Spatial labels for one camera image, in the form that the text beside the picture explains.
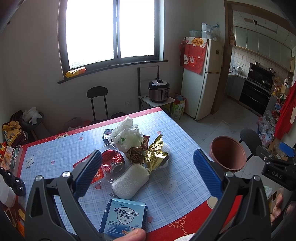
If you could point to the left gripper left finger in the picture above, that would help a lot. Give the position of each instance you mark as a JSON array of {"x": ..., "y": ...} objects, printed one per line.
[{"x": 84, "y": 173}]

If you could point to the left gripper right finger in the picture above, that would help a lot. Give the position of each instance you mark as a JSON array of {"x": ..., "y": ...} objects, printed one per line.
[{"x": 209, "y": 175}]

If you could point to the red peanut snack bag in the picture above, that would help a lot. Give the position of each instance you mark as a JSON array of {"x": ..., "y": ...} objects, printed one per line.
[{"x": 99, "y": 176}]

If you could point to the crushed red can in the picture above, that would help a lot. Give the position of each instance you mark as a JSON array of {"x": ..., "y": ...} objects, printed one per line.
[{"x": 112, "y": 161}]

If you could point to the white foam net sleeve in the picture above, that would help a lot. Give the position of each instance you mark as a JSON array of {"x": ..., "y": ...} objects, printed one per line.
[{"x": 130, "y": 182}]

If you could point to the small dark blue wrapper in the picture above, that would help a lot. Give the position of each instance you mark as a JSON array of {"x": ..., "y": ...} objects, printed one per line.
[{"x": 106, "y": 134}]

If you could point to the blue probiotic powder packet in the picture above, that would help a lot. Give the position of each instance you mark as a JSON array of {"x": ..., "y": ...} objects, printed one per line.
[{"x": 121, "y": 217}]

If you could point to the brown wrapper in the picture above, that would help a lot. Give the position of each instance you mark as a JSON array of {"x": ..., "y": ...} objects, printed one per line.
[{"x": 136, "y": 155}]

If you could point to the gold foil wrapper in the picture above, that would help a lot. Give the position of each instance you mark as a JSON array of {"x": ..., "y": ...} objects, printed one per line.
[{"x": 155, "y": 156}]

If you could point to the white plastic bag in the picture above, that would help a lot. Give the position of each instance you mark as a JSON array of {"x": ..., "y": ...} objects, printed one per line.
[{"x": 126, "y": 135}]

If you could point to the clear plastic tray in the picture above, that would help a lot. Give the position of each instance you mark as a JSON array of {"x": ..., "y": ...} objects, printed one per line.
[{"x": 111, "y": 177}]

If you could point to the black kitchen stove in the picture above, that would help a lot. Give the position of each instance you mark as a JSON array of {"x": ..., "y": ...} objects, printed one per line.
[{"x": 256, "y": 91}]

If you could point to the person's right hand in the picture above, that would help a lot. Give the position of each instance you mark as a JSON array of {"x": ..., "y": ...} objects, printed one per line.
[{"x": 277, "y": 206}]

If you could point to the person's left hand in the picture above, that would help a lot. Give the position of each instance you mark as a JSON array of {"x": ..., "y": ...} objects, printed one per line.
[{"x": 135, "y": 235}]

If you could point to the terracotta plastic bin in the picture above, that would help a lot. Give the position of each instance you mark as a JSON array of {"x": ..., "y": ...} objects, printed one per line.
[{"x": 228, "y": 153}]

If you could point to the black stool near bin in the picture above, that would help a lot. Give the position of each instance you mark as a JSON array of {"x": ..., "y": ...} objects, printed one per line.
[{"x": 251, "y": 139}]

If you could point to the red hanging garment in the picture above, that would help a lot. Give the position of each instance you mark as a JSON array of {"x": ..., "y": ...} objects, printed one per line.
[{"x": 287, "y": 115}]

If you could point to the white sachets on table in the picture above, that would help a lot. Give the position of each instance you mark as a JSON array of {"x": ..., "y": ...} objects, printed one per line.
[{"x": 30, "y": 161}]

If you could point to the black headphones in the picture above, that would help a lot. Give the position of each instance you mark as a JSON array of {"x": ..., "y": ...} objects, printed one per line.
[{"x": 15, "y": 183}]

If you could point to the green printed shopping bag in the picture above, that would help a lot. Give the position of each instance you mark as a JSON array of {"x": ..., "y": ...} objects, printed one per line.
[{"x": 178, "y": 107}]

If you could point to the white refrigerator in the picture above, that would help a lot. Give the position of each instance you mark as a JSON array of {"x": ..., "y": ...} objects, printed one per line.
[{"x": 200, "y": 90}]

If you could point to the yellow snack bags pile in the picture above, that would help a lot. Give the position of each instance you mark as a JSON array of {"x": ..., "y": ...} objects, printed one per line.
[{"x": 11, "y": 131}]

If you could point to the black stool by window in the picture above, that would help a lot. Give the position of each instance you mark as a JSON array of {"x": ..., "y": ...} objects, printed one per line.
[{"x": 97, "y": 96}]

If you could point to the electric pressure cooker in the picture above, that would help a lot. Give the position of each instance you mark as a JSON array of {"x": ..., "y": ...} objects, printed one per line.
[{"x": 159, "y": 90}]

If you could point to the yellow orange bag on sill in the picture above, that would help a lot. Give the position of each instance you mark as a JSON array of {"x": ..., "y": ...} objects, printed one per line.
[{"x": 75, "y": 72}]

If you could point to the red fridge cover cloth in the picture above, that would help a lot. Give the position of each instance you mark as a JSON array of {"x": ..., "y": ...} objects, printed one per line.
[{"x": 193, "y": 51}]

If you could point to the window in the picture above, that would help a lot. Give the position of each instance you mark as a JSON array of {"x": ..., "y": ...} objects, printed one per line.
[{"x": 100, "y": 35}]

